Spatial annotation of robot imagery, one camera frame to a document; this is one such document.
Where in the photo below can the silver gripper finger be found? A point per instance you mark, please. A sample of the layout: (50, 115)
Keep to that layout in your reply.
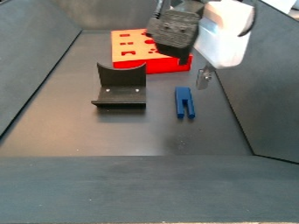
(205, 77)

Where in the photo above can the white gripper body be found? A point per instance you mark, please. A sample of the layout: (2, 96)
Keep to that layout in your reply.
(225, 32)

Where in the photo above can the blue square-circle object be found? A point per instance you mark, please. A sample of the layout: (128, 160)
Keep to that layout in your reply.
(184, 105)

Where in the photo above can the black curved fixture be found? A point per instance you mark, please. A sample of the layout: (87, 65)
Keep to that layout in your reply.
(122, 87)

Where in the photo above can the red shape-sorter block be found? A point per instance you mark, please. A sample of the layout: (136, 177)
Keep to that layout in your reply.
(134, 49)

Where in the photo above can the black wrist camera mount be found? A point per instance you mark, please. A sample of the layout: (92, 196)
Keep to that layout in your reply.
(174, 28)

